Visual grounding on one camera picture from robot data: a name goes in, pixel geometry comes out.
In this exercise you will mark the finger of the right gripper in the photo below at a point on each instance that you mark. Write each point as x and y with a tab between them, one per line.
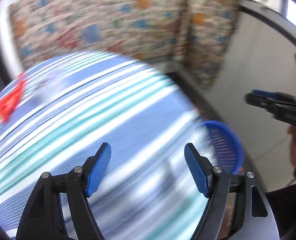
267	103
274	95

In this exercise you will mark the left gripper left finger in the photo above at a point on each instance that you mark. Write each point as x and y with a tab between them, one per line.
43	216

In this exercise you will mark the blue plastic trash basket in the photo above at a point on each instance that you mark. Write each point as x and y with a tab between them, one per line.
226	145

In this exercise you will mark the patterned Chinese character blanket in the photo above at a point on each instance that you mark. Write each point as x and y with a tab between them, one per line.
195	33

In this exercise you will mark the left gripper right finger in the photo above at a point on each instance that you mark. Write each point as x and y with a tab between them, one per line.
252	217

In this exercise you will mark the striped blue green tablecloth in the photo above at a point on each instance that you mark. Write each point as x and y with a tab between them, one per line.
74	103

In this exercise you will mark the red plastic bag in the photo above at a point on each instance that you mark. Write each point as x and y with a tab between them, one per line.
10	101

